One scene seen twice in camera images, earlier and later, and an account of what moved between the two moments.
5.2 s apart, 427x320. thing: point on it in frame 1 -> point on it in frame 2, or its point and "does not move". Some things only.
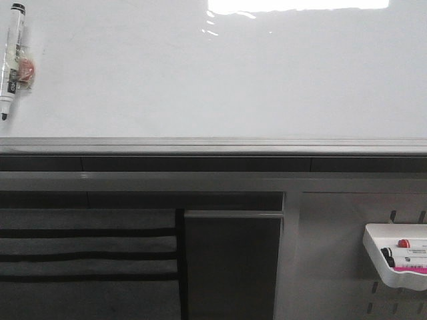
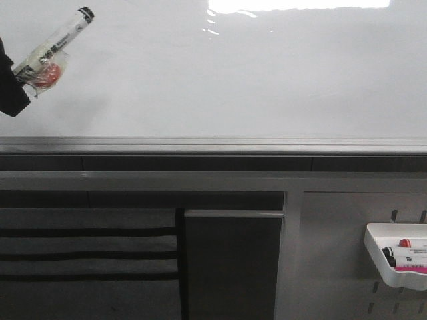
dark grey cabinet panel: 232,261 does not move
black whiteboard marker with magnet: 19,71 -> 45,71
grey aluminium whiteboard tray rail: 215,147 does not move
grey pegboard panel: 338,279 does not move
